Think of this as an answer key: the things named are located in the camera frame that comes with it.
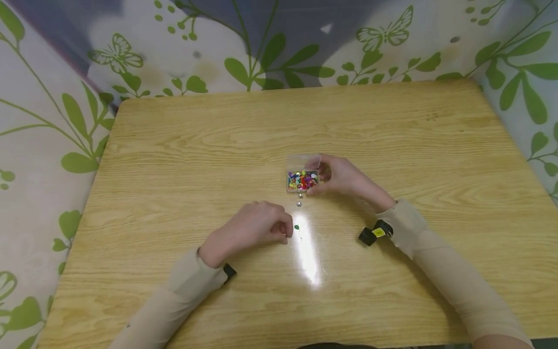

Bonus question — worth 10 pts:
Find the person's right forearm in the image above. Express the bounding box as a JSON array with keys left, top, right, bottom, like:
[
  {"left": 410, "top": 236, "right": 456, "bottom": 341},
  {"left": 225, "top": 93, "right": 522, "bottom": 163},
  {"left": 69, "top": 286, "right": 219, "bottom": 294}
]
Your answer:
[{"left": 376, "top": 198, "right": 535, "bottom": 349}]

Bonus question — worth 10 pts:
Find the clear plastic box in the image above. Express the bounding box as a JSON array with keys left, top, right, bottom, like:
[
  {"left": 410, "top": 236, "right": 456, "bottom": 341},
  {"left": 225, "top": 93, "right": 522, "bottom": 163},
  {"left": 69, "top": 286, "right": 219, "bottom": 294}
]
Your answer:
[{"left": 285, "top": 154, "right": 323, "bottom": 194}]

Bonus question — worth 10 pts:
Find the pile of colourful push pins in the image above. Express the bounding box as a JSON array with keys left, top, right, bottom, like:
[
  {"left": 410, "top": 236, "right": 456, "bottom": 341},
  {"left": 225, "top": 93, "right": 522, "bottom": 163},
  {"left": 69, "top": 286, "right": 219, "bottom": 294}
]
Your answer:
[{"left": 287, "top": 170, "right": 319, "bottom": 191}]

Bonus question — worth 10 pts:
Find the person's left hand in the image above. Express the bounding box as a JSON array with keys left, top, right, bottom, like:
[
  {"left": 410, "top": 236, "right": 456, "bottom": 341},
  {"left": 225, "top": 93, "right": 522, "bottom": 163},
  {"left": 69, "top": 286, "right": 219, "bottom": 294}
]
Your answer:
[{"left": 197, "top": 201, "right": 294, "bottom": 269}]

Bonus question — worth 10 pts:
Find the person's left forearm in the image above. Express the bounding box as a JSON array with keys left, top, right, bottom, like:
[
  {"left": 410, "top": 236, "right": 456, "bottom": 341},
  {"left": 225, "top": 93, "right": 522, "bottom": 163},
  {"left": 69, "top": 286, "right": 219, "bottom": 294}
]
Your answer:
[{"left": 108, "top": 247, "right": 231, "bottom": 349}]

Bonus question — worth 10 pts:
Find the person's right hand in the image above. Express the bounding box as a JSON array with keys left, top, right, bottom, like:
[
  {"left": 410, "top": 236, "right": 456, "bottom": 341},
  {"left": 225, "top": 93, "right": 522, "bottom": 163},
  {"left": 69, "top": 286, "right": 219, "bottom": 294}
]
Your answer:
[{"left": 305, "top": 154, "right": 397, "bottom": 213}]

